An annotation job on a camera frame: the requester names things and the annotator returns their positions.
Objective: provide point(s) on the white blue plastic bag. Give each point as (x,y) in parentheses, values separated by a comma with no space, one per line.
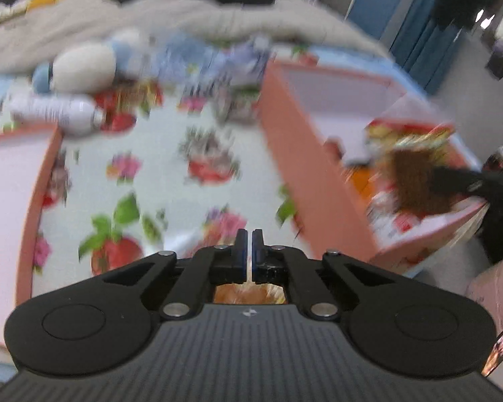
(234,63)

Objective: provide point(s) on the grey blanket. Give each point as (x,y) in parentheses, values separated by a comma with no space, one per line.
(213,21)

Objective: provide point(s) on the pink cloth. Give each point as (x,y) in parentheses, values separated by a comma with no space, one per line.
(494,289)

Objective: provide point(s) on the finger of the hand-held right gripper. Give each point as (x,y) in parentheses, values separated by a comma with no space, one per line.
(452,180)

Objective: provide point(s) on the orange snack packet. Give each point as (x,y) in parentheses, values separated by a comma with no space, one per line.
(362,182)
(243,295)

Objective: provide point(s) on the white spray bottle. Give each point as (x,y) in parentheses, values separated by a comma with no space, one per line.
(54,111)

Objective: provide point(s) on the red white snack packet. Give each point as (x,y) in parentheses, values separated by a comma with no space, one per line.
(398,222)

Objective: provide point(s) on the brown red snack packet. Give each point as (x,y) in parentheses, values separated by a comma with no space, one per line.
(410,176)

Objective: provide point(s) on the white blue plush toy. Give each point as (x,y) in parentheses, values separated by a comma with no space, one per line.
(84,69)

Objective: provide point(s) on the blue curtain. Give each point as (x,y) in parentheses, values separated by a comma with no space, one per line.
(423,42)

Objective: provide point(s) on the pink cardboard box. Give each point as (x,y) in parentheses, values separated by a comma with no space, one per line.
(310,167)

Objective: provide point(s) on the pink box lid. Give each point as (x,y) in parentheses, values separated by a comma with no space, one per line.
(8,217)

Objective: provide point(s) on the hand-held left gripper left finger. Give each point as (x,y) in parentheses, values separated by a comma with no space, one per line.
(241,255)

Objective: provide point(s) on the blue chair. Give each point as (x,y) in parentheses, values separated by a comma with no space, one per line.
(373,8)

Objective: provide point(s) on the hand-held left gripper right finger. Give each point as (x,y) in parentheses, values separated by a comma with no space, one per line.
(258,255)

